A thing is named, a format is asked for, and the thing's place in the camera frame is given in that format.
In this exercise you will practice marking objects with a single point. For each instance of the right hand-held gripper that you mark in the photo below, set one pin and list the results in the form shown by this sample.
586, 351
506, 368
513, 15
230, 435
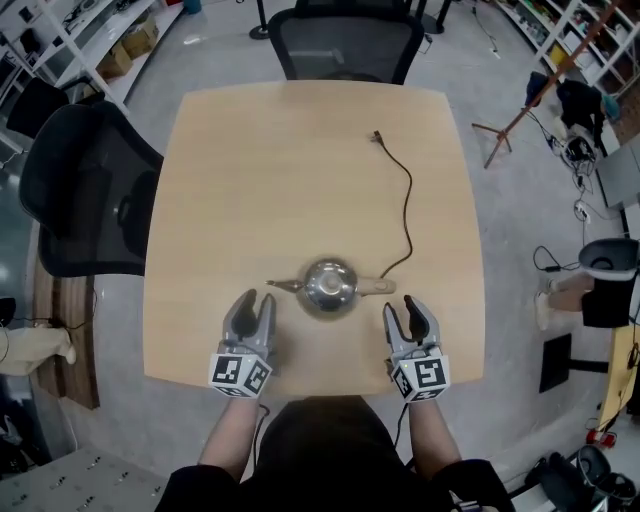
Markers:
425, 375

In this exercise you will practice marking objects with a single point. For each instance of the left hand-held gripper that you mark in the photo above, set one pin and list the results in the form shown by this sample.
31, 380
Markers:
230, 372

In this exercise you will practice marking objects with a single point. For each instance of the steel electric kettle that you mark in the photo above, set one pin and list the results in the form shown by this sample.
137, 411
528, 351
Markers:
327, 285

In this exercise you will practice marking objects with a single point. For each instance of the person's right forearm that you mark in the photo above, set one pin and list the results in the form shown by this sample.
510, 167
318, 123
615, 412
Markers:
434, 435

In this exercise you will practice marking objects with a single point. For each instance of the person's left forearm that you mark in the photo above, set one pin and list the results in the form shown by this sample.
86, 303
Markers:
230, 435

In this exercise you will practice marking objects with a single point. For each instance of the yellow side table black base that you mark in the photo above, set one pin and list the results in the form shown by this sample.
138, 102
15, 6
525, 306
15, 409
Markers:
617, 370

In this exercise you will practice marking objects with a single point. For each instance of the light wooden table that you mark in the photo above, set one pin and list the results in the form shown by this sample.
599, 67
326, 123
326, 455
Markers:
240, 200

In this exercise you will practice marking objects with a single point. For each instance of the person's black clothing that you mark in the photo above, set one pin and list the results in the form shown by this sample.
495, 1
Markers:
325, 460

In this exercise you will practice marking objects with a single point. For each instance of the brown wooden platform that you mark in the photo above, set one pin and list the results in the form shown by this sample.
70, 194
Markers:
75, 325

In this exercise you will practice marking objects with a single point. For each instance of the black mesh office chair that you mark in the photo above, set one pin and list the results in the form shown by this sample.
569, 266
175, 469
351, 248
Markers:
345, 50
85, 190

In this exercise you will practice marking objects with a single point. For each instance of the scattered small black screws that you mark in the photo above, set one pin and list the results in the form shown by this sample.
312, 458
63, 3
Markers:
87, 482

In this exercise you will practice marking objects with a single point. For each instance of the white curved counter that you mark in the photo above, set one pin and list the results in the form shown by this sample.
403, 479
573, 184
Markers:
75, 480

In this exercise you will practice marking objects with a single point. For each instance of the grey metal cabinet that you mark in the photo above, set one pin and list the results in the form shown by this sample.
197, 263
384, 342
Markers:
620, 175

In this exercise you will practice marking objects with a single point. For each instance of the brown wooden coat stand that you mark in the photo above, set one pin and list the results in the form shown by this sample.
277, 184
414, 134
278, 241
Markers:
550, 82

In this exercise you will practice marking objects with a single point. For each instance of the grey stool chair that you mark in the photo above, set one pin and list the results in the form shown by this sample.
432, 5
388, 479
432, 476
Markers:
260, 32

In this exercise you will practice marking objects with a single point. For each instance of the cardboard box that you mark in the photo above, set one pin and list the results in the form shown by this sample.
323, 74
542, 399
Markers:
116, 62
141, 37

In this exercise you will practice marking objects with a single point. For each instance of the black visitor chair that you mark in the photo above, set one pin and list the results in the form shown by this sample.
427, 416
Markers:
35, 107

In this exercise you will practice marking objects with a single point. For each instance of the round white table black legs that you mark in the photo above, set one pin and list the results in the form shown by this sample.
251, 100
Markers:
440, 15

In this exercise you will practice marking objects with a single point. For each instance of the blue bin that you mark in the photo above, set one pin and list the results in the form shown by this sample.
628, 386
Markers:
195, 6

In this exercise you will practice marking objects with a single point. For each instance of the white shelf rack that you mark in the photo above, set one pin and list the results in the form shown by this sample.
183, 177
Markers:
575, 30
75, 45

